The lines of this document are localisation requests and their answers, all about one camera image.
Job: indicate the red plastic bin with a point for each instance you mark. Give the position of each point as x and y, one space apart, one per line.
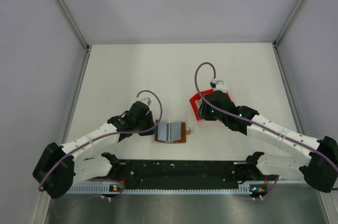
195 105

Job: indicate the brown leather card holder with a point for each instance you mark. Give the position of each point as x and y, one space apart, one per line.
172 133

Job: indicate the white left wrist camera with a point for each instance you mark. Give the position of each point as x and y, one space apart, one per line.
146 101

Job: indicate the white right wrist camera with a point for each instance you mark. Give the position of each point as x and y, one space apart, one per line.
218 85

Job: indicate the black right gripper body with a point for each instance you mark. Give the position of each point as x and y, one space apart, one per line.
208 113

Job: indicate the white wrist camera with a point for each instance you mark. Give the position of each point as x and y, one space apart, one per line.
218 85
146 101

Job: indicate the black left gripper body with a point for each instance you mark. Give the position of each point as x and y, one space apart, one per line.
146 123

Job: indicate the steel sheet panel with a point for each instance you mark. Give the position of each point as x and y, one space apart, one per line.
288 203

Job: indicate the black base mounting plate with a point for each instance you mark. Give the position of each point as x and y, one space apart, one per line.
184 175

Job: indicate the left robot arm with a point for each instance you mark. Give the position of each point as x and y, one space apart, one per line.
62 166

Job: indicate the aluminium frame rail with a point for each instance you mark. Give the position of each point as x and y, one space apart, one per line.
72 24

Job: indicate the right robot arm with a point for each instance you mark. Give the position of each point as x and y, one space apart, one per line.
311 159

